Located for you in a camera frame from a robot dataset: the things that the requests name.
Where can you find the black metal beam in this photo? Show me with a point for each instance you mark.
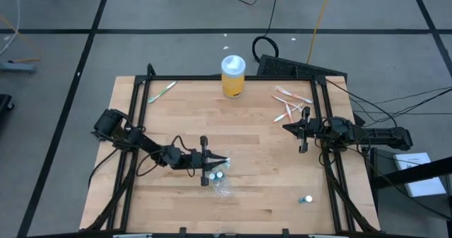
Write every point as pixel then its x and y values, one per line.
pixel 416 172

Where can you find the grey metal foot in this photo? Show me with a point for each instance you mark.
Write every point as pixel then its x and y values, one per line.
pixel 17 68

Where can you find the black floor box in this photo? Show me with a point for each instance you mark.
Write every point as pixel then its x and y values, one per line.
pixel 379 155

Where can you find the white booklet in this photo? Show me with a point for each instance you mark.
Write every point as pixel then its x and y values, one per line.
pixel 423 188

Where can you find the yellow canister with white lid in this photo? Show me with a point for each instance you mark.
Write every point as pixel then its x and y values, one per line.
pixel 233 79

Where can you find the black perforated computer case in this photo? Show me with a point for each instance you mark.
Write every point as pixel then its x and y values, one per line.
pixel 282 66

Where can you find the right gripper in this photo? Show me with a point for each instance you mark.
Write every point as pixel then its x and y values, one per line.
pixel 312 129

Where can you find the black aluminium table frame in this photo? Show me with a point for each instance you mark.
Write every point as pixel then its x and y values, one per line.
pixel 275 77

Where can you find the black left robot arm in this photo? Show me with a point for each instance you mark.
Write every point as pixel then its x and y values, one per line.
pixel 148 146

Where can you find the small white cap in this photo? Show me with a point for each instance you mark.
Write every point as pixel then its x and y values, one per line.
pixel 219 174

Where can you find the clear plastic bag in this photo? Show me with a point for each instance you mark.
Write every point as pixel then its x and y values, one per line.
pixel 224 190

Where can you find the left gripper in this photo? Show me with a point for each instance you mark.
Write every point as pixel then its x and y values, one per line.
pixel 194 160

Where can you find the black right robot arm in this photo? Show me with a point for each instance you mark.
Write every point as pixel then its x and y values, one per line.
pixel 381 137

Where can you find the black caster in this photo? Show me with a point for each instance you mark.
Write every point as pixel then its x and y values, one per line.
pixel 4 102

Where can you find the small blue toothpaste tube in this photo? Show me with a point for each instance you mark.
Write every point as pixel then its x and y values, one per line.
pixel 308 198
pixel 212 176

